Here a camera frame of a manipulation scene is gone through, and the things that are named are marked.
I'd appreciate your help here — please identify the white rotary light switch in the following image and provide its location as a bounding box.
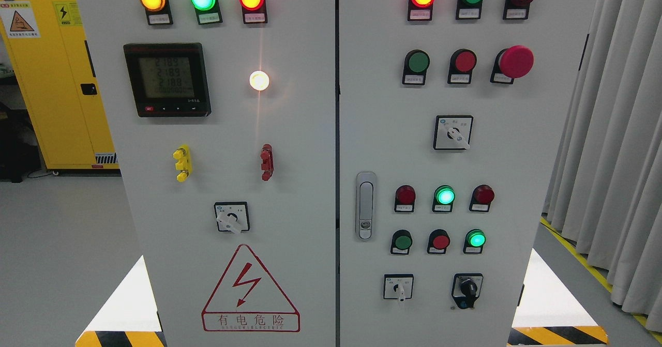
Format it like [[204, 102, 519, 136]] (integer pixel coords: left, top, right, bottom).
[[214, 202, 251, 234]]

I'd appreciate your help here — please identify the amber indicator light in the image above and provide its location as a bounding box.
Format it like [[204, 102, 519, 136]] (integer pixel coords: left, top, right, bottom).
[[140, 0, 173, 25]]

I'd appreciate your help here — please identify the dark red indicator left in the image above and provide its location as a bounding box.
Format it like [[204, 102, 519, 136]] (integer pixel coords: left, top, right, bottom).
[[394, 185, 416, 213]]

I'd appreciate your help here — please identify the dark red indicator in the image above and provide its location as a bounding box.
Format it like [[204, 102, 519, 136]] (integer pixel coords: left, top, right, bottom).
[[469, 184, 495, 213], [394, 185, 416, 213]]

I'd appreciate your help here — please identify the green push button lower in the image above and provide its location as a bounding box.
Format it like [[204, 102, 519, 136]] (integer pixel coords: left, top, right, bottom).
[[390, 229, 412, 255]]

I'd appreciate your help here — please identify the small clear lamp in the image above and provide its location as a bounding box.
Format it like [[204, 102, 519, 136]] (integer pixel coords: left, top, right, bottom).
[[249, 70, 270, 91]]

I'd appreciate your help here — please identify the green lit indicator middle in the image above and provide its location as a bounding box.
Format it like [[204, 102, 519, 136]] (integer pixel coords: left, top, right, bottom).
[[432, 185, 456, 213]]

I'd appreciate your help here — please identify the green push button upper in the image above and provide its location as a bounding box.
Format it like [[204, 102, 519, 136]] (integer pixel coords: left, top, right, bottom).
[[401, 49, 430, 86]]

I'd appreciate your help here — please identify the grey left cabinet door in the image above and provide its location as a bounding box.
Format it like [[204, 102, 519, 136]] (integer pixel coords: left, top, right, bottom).
[[78, 0, 336, 346]]

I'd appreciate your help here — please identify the grey cabinet door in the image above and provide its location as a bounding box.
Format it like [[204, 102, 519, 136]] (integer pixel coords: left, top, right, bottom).
[[78, 0, 336, 346], [338, 0, 596, 346]]

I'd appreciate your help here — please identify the red push button lower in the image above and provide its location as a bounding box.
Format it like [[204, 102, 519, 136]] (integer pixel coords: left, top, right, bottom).
[[427, 229, 450, 254]]

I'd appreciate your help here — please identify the red push button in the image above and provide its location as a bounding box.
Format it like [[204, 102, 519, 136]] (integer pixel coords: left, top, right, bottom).
[[427, 229, 450, 254], [447, 49, 477, 85]]

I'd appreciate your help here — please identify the grey right cabinet door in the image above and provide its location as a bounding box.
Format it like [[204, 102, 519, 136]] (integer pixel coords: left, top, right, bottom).
[[338, 0, 596, 346]]

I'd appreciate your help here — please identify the dark red indicator right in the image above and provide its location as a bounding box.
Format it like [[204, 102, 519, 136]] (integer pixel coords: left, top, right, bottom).
[[469, 184, 495, 213]]

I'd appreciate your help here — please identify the red electric danger sticker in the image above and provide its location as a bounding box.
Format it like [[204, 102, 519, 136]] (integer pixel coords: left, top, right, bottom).
[[201, 244, 300, 333]]

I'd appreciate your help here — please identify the green lit push button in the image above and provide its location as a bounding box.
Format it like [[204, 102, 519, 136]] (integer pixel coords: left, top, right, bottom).
[[463, 229, 486, 254]]

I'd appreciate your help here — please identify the red push button upper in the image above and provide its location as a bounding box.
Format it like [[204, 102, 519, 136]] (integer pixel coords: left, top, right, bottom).
[[447, 49, 477, 85]]

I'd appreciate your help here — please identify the black digital power meter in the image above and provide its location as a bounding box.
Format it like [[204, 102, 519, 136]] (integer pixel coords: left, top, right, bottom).
[[123, 42, 212, 117]]

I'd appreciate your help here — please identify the red indicator light top left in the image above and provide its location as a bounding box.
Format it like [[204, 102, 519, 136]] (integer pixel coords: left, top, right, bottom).
[[239, 0, 268, 24]]

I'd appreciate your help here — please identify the red lit indicator right door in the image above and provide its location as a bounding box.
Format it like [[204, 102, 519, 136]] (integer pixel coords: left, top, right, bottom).
[[407, 0, 435, 22]]

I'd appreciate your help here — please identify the green indicator light top left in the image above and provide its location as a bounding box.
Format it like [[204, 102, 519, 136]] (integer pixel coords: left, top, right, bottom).
[[191, 0, 223, 25]]

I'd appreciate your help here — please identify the red emergency stop button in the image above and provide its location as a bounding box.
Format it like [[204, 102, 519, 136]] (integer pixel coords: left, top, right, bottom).
[[490, 45, 535, 85]]

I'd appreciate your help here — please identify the white platform left hazard stripe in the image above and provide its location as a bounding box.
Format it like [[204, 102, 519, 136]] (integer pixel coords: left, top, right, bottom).
[[75, 257, 166, 346]]

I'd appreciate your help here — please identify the white platform hazard stripe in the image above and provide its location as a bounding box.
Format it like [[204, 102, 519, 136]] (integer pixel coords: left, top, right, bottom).
[[75, 257, 166, 346], [507, 250, 609, 346]]

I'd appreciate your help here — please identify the white platform right hazard stripe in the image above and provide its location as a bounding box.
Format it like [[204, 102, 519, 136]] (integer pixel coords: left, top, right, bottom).
[[507, 250, 609, 346]]

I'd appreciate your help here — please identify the grey curtain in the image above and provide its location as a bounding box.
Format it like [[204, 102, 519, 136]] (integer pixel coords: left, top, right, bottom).
[[544, 0, 661, 333]]

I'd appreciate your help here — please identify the yellow safety cabinet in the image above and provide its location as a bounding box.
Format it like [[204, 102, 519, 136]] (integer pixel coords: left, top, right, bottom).
[[1, 0, 119, 170]]

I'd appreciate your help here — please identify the silver door handle lock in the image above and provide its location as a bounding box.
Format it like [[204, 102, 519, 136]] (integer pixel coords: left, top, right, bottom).
[[355, 172, 377, 240]]

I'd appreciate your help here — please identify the red terminal post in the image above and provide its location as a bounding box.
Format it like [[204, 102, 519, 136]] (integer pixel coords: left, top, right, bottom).
[[260, 144, 274, 180]]

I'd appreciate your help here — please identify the white selector switch upper right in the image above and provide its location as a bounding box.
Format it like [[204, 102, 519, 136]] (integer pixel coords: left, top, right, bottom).
[[433, 115, 474, 150]]

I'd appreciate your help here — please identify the white selector switch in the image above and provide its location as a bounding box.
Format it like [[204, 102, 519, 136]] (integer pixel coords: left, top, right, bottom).
[[383, 274, 414, 302], [433, 115, 474, 150]]

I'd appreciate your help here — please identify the white selector switch lower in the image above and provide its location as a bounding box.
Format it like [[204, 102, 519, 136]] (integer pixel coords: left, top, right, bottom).
[[383, 274, 414, 302]]

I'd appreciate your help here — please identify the yellow terminal post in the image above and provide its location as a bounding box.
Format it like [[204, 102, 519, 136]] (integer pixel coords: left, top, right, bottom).
[[173, 144, 192, 183]]

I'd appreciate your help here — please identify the black knob selector switch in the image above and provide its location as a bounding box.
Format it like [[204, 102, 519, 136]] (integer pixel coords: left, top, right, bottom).
[[451, 273, 483, 310]]

